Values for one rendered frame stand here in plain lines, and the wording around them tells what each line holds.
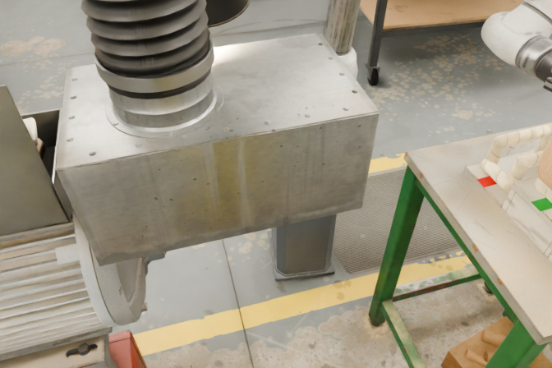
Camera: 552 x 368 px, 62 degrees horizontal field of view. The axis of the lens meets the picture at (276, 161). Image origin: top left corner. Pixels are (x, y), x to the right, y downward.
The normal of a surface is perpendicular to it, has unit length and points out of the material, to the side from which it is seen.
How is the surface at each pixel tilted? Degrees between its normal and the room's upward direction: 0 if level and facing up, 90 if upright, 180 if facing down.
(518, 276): 0
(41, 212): 90
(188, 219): 90
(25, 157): 90
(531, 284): 0
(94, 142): 0
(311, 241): 90
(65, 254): 44
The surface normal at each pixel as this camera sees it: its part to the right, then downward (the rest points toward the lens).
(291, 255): 0.14, 0.67
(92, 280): 0.24, 0.27
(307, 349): 0.00, -0.73
